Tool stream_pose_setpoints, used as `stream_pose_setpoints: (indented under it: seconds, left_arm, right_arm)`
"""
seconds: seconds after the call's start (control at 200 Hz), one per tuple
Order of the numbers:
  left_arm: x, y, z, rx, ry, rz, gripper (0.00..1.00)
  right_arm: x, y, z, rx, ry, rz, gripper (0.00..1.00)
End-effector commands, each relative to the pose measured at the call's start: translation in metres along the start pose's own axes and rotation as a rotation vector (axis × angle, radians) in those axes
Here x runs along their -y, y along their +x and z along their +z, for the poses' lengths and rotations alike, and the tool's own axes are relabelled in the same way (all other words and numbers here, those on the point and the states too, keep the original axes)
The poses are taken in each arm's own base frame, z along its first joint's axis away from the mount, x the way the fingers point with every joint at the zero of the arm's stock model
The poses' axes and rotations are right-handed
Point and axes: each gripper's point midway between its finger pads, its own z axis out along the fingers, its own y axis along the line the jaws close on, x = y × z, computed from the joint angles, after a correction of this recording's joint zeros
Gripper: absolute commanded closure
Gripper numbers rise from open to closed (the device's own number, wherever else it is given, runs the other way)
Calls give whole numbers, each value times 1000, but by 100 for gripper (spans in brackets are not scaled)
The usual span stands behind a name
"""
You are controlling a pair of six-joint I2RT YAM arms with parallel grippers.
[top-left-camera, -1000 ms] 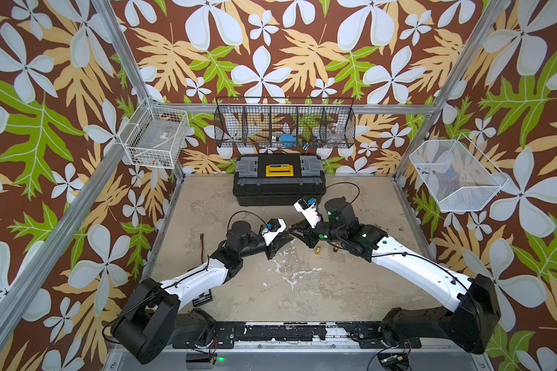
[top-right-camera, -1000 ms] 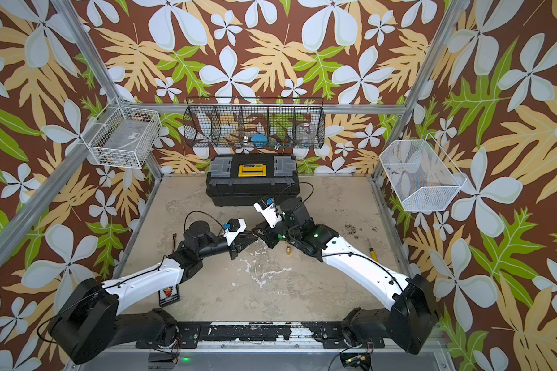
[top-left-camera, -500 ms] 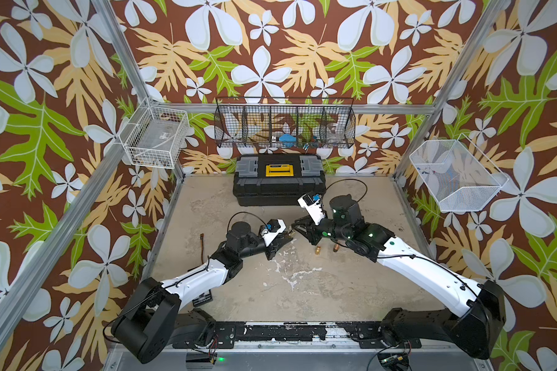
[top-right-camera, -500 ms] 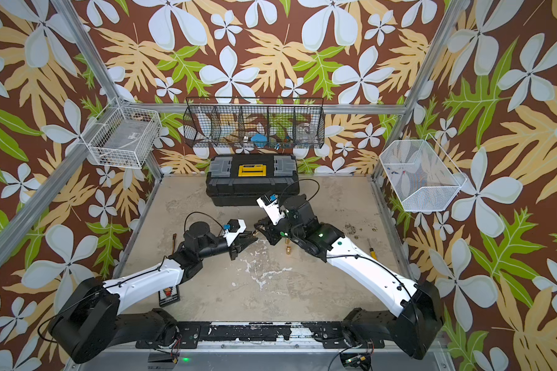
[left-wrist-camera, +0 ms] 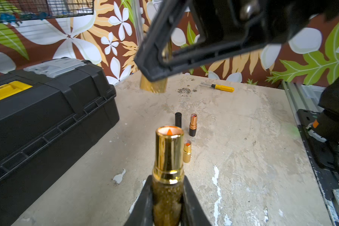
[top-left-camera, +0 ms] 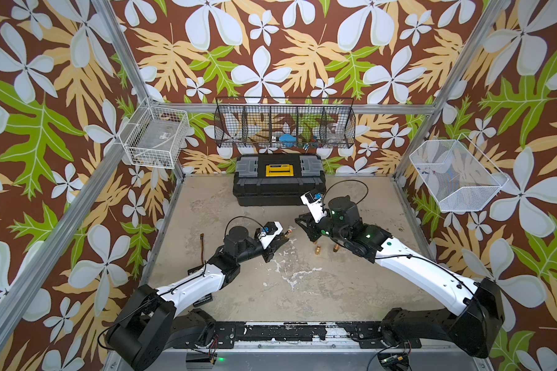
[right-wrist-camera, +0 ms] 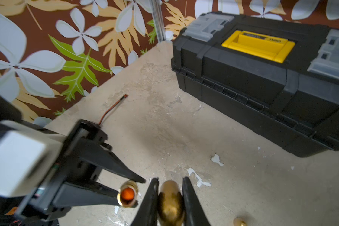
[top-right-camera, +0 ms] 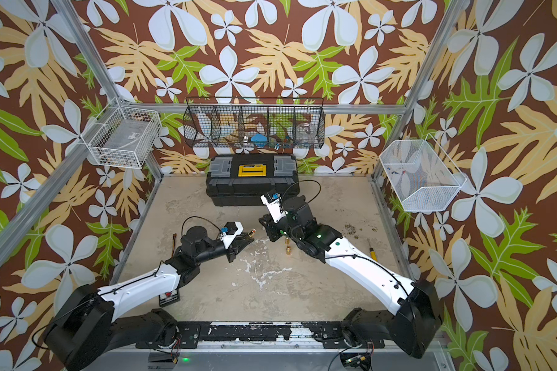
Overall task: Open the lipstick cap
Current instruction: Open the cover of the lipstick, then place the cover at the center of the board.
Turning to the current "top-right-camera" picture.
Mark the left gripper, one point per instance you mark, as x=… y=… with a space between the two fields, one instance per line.
x=239 y=244

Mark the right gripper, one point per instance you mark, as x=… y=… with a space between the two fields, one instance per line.
x=271 y=228

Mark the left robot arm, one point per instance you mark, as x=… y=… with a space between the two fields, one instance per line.
x=94 y=321

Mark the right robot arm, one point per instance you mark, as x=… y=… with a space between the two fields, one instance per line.
x=412 y=313

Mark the black plastic toolbox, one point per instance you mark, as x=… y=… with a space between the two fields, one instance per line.
x=241 y=179

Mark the brown stick tool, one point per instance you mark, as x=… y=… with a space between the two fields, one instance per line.
x=173 y=244

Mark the blue object in basket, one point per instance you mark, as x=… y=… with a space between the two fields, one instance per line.
x=259 y=139

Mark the black card with pattern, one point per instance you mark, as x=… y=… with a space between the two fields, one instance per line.
x=169 y=298

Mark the white mesh basket right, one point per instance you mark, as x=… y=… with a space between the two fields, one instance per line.
x=423 y=176

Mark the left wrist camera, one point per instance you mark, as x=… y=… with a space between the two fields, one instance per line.
x=230 y=232

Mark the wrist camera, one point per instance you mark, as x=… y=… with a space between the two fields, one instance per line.
x=230 y=232
x=273 y=202

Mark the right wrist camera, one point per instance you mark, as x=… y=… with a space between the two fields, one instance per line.
x=273 y=202

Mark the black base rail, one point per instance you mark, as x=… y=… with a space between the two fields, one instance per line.
x=327 y=335

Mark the yellow handled screwdriver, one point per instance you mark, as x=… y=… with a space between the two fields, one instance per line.
x=372 y=251

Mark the black wire basket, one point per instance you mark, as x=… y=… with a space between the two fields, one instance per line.
x=287 y=122

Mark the white wire basket left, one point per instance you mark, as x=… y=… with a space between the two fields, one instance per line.
x=123 y=136

